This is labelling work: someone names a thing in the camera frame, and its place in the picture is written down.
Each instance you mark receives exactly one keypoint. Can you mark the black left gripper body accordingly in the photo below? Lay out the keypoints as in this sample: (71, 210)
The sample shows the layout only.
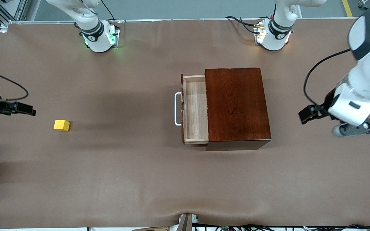
(322, 109)

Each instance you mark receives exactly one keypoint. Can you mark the yellow wooden block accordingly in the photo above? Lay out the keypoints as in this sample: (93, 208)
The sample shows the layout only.
(61, 125)

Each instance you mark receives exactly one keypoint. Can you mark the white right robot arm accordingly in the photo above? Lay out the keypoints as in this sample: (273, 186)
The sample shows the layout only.
(96, 40)

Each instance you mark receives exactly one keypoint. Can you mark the dark brown wooden cabinet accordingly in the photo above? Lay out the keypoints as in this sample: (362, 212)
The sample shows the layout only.
(236, 102)

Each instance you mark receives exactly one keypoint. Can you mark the brown table cover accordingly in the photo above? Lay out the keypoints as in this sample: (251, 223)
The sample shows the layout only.
(108, 160)

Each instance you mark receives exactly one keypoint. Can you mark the crinkled silver tape strip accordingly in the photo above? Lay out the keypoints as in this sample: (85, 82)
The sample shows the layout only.
(207, 106)

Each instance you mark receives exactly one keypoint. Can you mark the aluminium frame post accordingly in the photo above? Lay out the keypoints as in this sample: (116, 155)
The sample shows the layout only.
(4, 28)
(19, 9)

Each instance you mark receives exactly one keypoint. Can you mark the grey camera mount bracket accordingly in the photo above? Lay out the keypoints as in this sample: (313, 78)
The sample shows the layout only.
(185, 223)

